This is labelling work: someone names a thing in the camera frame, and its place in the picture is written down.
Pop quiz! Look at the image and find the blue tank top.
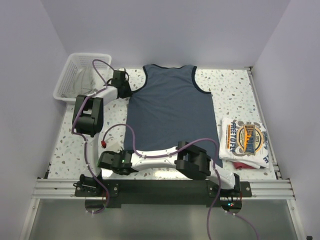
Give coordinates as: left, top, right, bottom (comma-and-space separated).
123, 64, 219, 159

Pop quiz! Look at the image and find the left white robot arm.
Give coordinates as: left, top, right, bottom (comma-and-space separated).
71, 68, 133, 177

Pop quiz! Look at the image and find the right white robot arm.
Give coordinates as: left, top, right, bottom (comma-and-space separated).
97, 139, 241, 197

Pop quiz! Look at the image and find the grey garment in basket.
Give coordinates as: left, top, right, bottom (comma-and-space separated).
62, 67, 99, 98

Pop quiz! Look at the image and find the white plastic laundry basket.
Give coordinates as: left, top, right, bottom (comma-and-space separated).
53, 52, 112, 104

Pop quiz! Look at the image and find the folded red shirt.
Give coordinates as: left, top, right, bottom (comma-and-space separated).
233, 162, 261, 170

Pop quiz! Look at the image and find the folded white printed shirt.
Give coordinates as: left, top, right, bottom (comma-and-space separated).
219, 117, 270, 169

